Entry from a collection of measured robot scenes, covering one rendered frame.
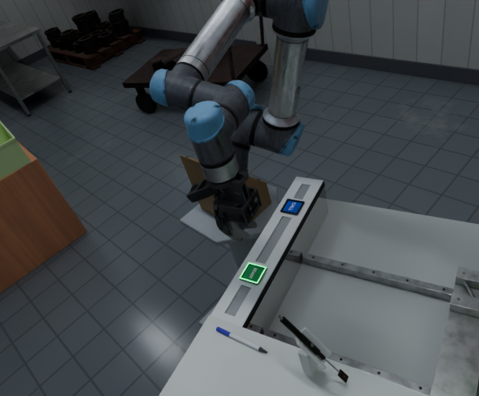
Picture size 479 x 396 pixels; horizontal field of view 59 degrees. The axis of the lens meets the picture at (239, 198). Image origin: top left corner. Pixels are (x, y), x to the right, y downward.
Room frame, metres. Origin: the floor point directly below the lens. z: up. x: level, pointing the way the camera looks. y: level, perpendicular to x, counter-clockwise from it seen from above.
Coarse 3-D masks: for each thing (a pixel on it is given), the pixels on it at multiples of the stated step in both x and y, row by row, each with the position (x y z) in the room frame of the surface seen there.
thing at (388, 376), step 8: (272, 336) 0.60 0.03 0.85; (280, 336) 0.60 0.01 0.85; (288, 336) 0.59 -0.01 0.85; (296, 344) 0.56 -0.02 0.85; (336, 360) 0.49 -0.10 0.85; (344, 360) 0.49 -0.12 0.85; (352, 360) 0.48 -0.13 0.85; (360, 368) 0.45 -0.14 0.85; (368, 368) 0.45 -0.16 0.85; (376, 368) 0.44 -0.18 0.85; (384, 376) 0.42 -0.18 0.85; (392, 376) 0.42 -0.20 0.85; (400, 376) 0.41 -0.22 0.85; (400, 384) 0.39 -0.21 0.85; (408, 384) 0.39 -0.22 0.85; (416, 384) 0.38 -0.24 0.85; (424, 392) 0.36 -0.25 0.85
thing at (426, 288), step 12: (312, 264) 0.80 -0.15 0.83; (324, 264) 0.78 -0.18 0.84; (336, 264) 0.76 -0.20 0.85; (348, 264) 0.75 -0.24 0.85; (360, 276) 0.71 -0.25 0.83; (372, 276) 0.69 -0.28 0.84; (384, 276) 0.67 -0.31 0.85; (396, 276) 0.66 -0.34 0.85; (408, 288) 0.63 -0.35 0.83; (420, 288) 0.61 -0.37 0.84; (432, 288) 0.59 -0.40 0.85; (444, 288) 0.58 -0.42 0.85
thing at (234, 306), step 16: (288, 192) 0.99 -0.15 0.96; (304, 192) 0.98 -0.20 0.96; (304, 208) 0.90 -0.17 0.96; (272, 224) 0.88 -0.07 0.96; (288, 224) 0.86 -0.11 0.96; (256, 240) 0.84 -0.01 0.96; (272, 240) 0.82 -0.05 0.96; (288, 240) 0.80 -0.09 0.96; (256, 256) 0.78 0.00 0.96; (272, 256) 0.77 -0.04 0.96; (240, 272) 0.75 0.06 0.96; (272, 272) 0.71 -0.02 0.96; (240, 288) 0.70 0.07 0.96; (256, 288) 0.68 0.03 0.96; (224, 304) 0.66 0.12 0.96; (240, 304) 0.65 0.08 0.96; (224, 320) 0.62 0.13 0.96; (240, 320) 0.60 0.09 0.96
